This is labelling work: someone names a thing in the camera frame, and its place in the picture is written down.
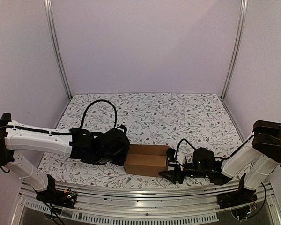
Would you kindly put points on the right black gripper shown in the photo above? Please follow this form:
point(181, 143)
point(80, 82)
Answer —
point(178, 172)

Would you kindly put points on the brown cardboard box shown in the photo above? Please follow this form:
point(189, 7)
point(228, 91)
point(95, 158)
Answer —
point(146, 160)

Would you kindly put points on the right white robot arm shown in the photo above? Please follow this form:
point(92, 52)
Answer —
point(263, 146)

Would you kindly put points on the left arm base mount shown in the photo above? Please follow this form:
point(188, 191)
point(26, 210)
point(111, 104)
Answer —
point(66, 198)

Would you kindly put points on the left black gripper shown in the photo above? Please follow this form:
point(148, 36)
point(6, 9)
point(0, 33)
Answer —
point(121, 161)

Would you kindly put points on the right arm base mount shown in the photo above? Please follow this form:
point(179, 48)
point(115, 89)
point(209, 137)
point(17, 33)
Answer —
point(238, 197)

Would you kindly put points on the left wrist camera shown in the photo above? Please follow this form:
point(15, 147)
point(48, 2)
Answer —
point(121, 130)

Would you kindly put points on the floral patterned table mat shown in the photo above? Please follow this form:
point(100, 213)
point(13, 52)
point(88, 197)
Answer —
point(183, 121)

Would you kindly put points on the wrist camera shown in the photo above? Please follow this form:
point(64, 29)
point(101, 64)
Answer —
point(175, 158)
point(121, 130)

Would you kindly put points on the aluminium frame post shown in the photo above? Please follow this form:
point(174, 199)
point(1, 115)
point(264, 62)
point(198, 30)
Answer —
point(56, 49)
point(236, 47)

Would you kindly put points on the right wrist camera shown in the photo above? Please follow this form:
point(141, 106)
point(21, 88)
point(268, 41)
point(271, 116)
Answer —
point(175, 158)

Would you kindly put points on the aluminium front rail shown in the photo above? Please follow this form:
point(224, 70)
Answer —
point(168, 206)

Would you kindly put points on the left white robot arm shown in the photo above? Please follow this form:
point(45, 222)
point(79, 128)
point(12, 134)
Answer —
point(76, 143)

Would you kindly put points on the right aluminium frame post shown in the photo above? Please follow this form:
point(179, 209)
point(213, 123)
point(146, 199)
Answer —
point(236, 47)

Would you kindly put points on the left aluminium frame post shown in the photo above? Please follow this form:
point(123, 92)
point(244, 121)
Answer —
point(56, 49)

